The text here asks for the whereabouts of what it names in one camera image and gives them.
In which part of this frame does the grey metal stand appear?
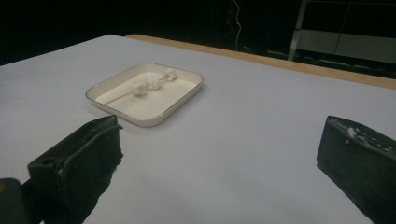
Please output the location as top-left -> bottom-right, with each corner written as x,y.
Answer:
288,0 -> 396,64

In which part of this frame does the white hanging cable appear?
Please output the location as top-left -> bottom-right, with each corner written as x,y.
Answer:
233,0 -> 243,51

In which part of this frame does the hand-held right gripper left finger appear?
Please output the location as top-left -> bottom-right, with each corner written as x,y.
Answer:
27,115 -> 124,224

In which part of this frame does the white square tray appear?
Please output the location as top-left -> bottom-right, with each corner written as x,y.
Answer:
84,63 -> 205,129

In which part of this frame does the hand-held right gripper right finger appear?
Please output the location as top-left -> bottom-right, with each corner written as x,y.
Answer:
316,115 -> 396,224

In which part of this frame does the large white food piece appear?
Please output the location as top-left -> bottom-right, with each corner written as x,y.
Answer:
141,73 -> 164,91

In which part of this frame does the small white food piece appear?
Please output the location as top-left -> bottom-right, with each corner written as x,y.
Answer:
163,68 -> 179,82

